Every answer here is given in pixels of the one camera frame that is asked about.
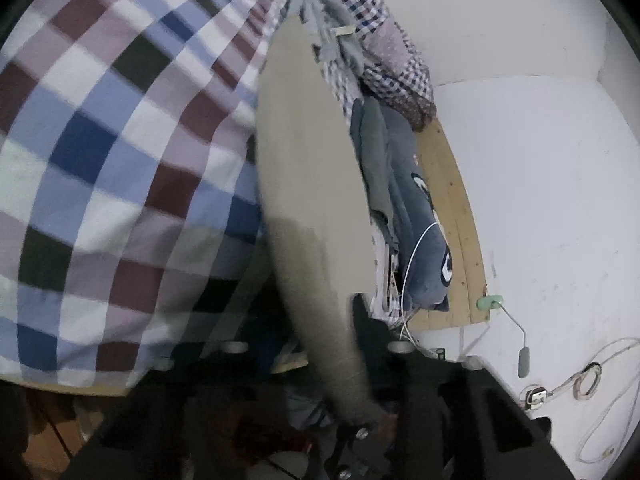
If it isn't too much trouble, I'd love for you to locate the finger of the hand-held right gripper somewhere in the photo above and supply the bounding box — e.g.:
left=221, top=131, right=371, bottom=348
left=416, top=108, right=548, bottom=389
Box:
left=325, top=425, right=385, bottom=480

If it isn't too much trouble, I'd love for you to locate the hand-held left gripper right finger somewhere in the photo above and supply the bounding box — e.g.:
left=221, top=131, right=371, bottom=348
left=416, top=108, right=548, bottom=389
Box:
left=353, top=294, right=576, bottom=480

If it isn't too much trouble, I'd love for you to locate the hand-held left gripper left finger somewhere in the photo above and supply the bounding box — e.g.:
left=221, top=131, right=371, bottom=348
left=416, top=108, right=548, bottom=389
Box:
left=70, top=330, right=311, bottom=480

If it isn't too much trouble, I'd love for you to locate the beige garment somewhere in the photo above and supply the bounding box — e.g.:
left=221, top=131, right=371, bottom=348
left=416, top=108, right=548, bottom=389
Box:
left=247, top=12, right=388, bottom=426

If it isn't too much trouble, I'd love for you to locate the blue plush pillow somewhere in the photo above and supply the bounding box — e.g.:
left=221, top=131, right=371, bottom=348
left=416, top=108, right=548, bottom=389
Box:
left=382, top=105, right=453, bottom=313

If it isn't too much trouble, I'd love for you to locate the green clip with grey wand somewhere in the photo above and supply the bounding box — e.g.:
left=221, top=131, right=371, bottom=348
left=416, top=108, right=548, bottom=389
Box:
left=476, top=294, right=532, bottom=380

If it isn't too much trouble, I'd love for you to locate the pink dotted checked bed sheet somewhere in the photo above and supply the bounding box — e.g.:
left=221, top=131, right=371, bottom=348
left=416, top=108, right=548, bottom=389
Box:
left=0, top=0, right=301, bottom=396

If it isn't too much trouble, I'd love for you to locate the small-checked patchwork quilt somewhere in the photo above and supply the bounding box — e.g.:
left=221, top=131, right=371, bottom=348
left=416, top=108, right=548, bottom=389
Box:
left=320, top=0, right=437, bottom=133

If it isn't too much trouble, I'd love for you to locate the light blue garment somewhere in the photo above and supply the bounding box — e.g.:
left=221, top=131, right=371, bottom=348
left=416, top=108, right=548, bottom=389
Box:
left=277, top=0, right=366, bottom=78

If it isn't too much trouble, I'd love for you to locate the thin white cable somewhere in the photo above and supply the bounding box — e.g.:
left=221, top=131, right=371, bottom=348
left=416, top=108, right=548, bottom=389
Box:
left=398, top=220, right=441, bottom=356

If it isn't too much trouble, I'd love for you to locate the wooden bed frame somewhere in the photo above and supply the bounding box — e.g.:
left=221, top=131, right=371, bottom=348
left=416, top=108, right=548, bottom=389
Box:
left=400, top=117, right=493, bottom=333

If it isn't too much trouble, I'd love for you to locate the coiled white wall cable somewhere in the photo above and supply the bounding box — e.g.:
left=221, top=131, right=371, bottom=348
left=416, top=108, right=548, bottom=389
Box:
left=547, top=337, right=640, bottom=466

